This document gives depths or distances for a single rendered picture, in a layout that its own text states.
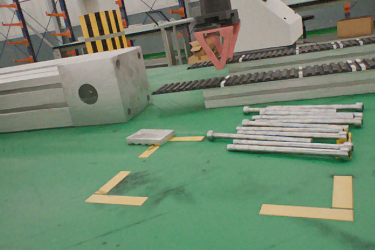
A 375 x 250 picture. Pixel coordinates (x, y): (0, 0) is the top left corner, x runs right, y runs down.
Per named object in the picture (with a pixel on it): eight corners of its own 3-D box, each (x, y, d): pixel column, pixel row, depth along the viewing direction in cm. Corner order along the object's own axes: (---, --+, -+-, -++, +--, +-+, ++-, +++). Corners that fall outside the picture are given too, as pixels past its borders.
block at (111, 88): (158, 99, 62) (146, 44, 59) (126, 122, 50) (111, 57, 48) (113, 103, 65) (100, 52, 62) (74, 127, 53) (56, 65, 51)
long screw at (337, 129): (345, 134, 32) (344, 124, 32) (343, 139, 32) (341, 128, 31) (240, 132, 39) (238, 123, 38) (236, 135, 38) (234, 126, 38)
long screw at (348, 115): (355, 121, 35) (354, 111, 35) (353, 125, 34) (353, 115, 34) (255, 120, 41) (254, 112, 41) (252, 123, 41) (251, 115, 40)
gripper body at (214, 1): (194, 27, 63) (187, -17, 61) (207, 23, 72) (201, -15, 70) (230, 21, 61) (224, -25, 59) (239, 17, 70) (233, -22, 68)
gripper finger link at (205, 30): (200, 74, 64) (190, 21, 61) (208, 67, 70) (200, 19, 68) (237, 68, 62) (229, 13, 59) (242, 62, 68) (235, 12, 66)
